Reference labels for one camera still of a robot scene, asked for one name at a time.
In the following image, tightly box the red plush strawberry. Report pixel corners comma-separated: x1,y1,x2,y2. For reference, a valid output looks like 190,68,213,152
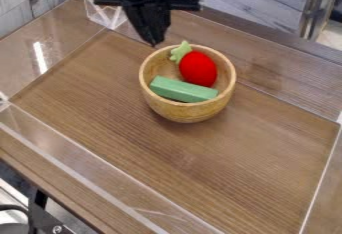
170,41,218,87

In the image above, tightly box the wooden bowl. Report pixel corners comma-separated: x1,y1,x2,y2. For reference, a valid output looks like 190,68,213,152
139,41,237,123

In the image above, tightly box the green rectangular block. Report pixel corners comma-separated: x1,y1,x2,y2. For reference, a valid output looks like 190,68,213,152
150,76,219,103

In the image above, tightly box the metal table leg background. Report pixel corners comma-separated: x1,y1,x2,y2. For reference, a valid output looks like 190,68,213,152
298,0,336,41

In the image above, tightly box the clear acrylic corner bracket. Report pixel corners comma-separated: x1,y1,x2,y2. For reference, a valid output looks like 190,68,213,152
85,0,127,30

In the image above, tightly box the clear acrylic tray wall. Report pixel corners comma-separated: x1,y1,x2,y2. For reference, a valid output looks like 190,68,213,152
0,93,223,234

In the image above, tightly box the black table leg bracket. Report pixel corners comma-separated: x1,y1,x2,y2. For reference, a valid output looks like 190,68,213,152
0,191,78,234

